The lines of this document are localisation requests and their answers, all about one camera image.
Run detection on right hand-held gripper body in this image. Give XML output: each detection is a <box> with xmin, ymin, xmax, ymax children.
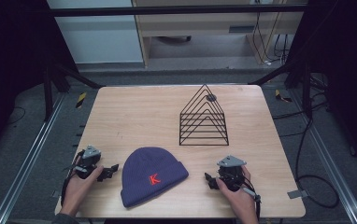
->
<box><xmin>216</xmin><ymin>154</ymin><xmax>248</xmax><ymax>192</ymax></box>

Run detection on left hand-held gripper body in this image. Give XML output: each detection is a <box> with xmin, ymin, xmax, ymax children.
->
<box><xmin>73</xmin><ymin>145</ymin><xmax>103</xmax><ymax>180</ymax></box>

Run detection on purple knit beanie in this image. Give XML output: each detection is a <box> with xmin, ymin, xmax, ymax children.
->
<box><xmin>120</xmin><ymin>147</ymin><xmax>190</xmax><ymax>209</ymax></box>

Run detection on black wire rack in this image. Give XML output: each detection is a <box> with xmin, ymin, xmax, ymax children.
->
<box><xmin>178</xmin><ymin>83</ymin><xmax>230</xmax><ymax>147</ymax></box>

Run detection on person's left hand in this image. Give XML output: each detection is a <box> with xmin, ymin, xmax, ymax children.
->
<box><xmin>60</xmin><ymin>154</ymin><xmax>105</xmax><ymax>217</ymax></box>

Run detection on person's right hand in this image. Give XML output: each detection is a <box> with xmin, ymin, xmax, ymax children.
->
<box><xmin>215</xmin><ymin>165</ymin><xmax>259</xmax><ymax>224</ymax></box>

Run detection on yellow black tape strip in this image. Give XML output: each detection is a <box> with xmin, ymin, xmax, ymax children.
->
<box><xmin>75</xmin><ymin>91</ymin><xmax>88</xmax><ymax>109</ymax></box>
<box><xmin>274</xmin><ymin>89</ymin><xmax>293</xmax><ymax>104</ymax></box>

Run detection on grey tape piece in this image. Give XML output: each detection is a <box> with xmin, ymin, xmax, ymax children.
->
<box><xmin>286</xmin><ymin>189</ymin><xmax>309</xmax><ymax>200</ymax></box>

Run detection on black metal stand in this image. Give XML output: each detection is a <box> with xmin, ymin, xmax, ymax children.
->
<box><xmin>41</xmin><ymin>61</ymin><xmax>106</xmax><ymax>123</ymax></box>
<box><xmin>247</xmin><ymin>57</ymin><xmax>314</xmax><ymax>119</ymax></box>

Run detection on white cabinet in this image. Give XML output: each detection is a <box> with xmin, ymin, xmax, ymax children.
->
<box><xmin>46</xmin><ymin>0</ymin><xmax>145</xmax><ymax>65</ymax></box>

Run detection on black curtain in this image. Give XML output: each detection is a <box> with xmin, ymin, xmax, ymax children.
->
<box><xmin>290</xmin><ymin>0</ymin><xmax>357</xmax><ymax>175</ymax></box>
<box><xmin>0</xmin><ymin>0</ymin><xmax>79</xmax><ymax>162</ymax></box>

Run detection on black horizontal bar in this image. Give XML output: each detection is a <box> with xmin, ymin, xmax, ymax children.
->
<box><xmin>47</xmin><ymin>5</ymin><xmax>309</xmax><ymax>18</ymax></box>

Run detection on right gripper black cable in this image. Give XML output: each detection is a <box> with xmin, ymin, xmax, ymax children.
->
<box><xmin>240</xmin><ymin>177</ymin><xmax>263</xmax><ymax>222</ymax></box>

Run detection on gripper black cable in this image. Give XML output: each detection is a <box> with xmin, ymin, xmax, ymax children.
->
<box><xmin>240</xmin><ymin>177</ymin><xmax>263</xmax><ymax>222</ymax></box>
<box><xmin>60</xmin><ymin>149</ymin><xmax>85</xmax><ymax>207</ymax></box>

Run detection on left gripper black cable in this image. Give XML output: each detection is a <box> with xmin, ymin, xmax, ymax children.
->
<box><xmin>60</xmin><ymin>149</ymin><xmax>85</xmax><ymax>207</ymax></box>

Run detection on aluminium rail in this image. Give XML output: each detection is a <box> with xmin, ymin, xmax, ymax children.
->
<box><xmin>0</xmin><ymin>92</ymin><xmax>66</xmax><ymax>224</ymax></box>
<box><xmin>288</xmin><ymin>89</ymin><xmax>357</xmax><ymax>224</ymax></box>

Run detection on black floor cable loop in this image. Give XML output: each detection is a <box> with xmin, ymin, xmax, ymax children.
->
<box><xmin>271</xmin><ymin>91</ymin><xmax>341</xmax><ymax>209</ymax></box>

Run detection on thin black floor cable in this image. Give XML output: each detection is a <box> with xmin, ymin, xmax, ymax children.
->
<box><xmin>7</xmin><ymin>105</ymin><xmax>27</xmax><ymax>126</ymax></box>

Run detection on hanging black cables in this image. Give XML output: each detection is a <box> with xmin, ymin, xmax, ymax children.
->
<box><xmin>251</xmin><ymin>0</ymin><xmax>292</xmax><ymax>67</ymax></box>

